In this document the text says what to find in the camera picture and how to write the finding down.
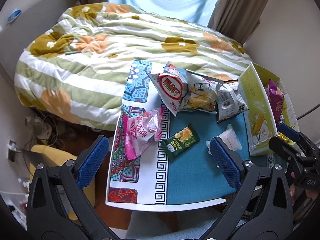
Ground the white red Oishi bag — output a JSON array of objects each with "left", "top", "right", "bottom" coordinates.
[{"left": 148, "top": 62, "right": 188, "bottom": 116}]

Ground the white black snack bag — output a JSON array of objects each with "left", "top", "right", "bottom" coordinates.
[{"left": 216, "top": 80, "right": 249, "bottom": 123}]

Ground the yellow cushion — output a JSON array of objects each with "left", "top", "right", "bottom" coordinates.
[{"left": 31, "top": 145, "right": 95, "bottom": 220}]

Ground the yellow-green cardboard box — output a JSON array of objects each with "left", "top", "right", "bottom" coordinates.
[{"left": 238, "top": 62, "right": 299, "bottom": 156}]

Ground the patterned blue table mat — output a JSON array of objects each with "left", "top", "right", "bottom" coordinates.
[{"left": 105, "top": 59, "right": 253, "bottom": 212}]

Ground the clear pink pastry packet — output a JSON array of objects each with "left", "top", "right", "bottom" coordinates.
[{"left": 217, "top": 124, "right": 242, "bottom": 151}]

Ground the white power strip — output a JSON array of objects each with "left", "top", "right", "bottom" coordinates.
[{"left": 24, "top": 114, "right": 52, "bottom": 140}]

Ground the pink white snack bag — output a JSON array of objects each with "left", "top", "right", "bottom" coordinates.
[{"left": 123, "top": 106, "right": 166, "bottom": 160}]

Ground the floral striped quilt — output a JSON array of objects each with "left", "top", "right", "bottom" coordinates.
[{"left": 14, "top": 3, "right": 251, "bottom": 131}]

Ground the right hand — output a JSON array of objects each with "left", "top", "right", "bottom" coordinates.
[{"left": 290, "top": 184, "right": 319, "bottom": 205}]

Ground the brown right curtain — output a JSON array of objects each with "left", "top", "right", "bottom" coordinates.
[{"left": 208, "top": 0, "right": 268, "bottom": 44}]

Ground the grey headboard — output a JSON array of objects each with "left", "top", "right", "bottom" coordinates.
[{"left": 1, "top": 0, "right": 77, "bottom": 83}]

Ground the purple snack bag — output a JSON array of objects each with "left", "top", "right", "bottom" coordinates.
[{"left": 265, "top": 79, "right": 284, "bottom": 125}]

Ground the small blue white object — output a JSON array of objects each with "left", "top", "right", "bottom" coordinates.
[{"left": 7, "top": 9, "right": 22, "bottom": 23}]

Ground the corn chip bag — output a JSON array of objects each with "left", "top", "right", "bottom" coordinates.
[{"left": 179, "top": 70, "right": 222, "bottom": 114}]

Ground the green cracker packet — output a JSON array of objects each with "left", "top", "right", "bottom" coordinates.
[{"left": 160, "top": 124, "right": 200, "bottom": 161}]

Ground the black cable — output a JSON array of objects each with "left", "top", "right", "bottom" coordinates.
[{"left": 297, "top": 102, "right": 320, "bottom": 120}]

